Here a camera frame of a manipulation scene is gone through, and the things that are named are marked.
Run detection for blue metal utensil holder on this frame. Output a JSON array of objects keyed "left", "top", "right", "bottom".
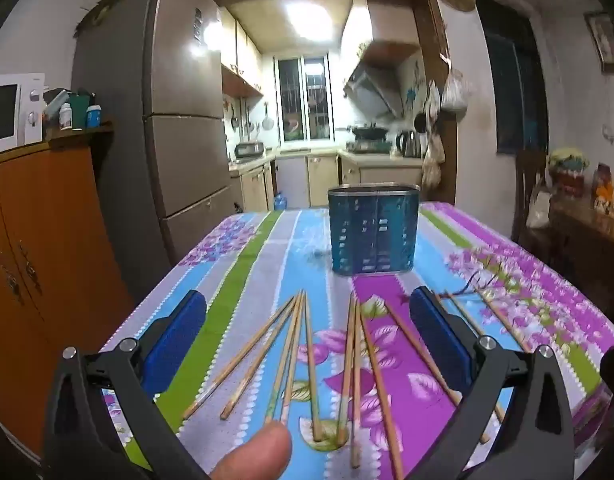
[{"left": 328, "top": 185, "right": 420, "bottom": 277}]

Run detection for orange jar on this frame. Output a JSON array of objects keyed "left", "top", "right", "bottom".
[{"left": 592, "top": 162, "right": 614, "bottom": 216}]

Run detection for dark wooden side table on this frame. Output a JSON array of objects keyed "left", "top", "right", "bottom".
[{"left": 549, "top": 195, "right": 614, "bottom": 341}]

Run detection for hanging cloth bags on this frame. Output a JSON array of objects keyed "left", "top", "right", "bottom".
[{"left": 422, "top": 80, "right": 445, "bottom": 191}]

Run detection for brown wooden door frame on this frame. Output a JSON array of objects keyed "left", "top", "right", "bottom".
[{"left": 204, "top": 0, "right": 460, "bottom": 206}]

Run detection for dark room window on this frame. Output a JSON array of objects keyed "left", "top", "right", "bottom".
[{"left": 476, "top": 0, "right": 550, "bottom": 156}]

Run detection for flower pot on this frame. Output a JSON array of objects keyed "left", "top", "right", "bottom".
[{"left": 547, "top": 147, "right": 590, "bottom": 196}]

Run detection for steel range hood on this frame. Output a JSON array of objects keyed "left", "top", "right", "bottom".
[{"left": 343, "top": 57, "right": 405, "bottom": 118}]

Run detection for green container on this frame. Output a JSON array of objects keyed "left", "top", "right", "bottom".
[{"left": 69, "top": 92, "right": 91, "bottom": 129}]

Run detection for pale teal box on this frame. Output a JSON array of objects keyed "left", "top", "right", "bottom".
[{"left": 44, "top": 87, "right": 72, "bottom": 111}]

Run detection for steel electric kettle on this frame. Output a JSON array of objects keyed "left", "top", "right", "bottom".
[{"left": 397, "top": 129, "right": 422, "bottom": 158}]

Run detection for grey refrigerator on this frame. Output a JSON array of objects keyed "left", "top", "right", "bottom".
[{"left": 72, "top": 0, "right": 245, "bottom": 273}]

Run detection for white microwave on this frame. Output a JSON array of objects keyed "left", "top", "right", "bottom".
[{"left": 0, "top": 72, "right": 45, "bottom": 158}]

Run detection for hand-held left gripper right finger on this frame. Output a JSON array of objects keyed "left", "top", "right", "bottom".
[{"left": 409, "top": 286, "right": 575, "bottom": 480}]

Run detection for cream base cabinets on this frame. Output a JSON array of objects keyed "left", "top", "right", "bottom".
[{"left": 229, "top": 150, "right": 425, "bottom": 211}]

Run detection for white hanging plastic bag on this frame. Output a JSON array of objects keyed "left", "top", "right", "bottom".
[{"left": 441, "top": 67, "right": 468, "bottom": 111}]

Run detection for floral striped tablecloth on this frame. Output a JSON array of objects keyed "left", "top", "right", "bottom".
[{"left": 99, "top": 201, "right": 614, "bottom": 480}]

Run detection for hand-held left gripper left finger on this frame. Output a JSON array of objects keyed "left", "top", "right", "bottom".
[{"left": 42, "top": 289, "right": 210, "bottom": 480}]

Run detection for barred kitchen window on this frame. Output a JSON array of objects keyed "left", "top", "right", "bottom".
[{"left": 273, "top": 55, "right": 335, "bottom": 143}]

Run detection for dark wooden chair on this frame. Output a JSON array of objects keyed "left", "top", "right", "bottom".
[{"left": 514, "top": 149, "right": 555, "bottom": 246}]

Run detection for white bag on chair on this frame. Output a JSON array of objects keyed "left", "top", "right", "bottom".
[{"left": 527, "top": 185, "right": 552, "bottom": 231}]

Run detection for wooden cabinet above hood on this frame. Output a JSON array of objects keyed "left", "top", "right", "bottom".
[{"left": 341, "top": 0, "right": 422, "bottom": 66}]

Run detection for cream wall cabinets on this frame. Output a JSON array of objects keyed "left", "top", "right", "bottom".
[{"left": 219, "top": 7, "right": 264, "bottom": 98}]

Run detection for framed wall picture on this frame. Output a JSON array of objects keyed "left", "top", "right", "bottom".
[{"left": 584, "top": 11, "right": 614, "bottom": 73}]

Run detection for black wok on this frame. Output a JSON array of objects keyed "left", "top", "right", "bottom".
[{"left": 351, "top": 124, "right": 390, "bottom": 141}]

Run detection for kitchen ceiling light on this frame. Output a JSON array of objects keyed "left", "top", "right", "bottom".
[{"left": 284, "top": 0, "right": 332, "bottom": 41}]

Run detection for orange wooden cabinet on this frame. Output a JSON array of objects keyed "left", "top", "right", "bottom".
[{"left": 0, "top": 125, "right": 135, "bottom": 461}]

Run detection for bunch of wooden chopsticks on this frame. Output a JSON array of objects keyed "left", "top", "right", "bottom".
[{"left": 182, "top": 289, "right": 532, "bottom": 480}]

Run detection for gas stove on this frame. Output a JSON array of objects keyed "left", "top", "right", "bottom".
[{"left": 348, "top": 139, "right": 392, "bottom": 153}]

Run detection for person's left hand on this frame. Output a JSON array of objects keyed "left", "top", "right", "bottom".
[{"left": 209, "top": 420, "right": 292, "bottom": 480}]

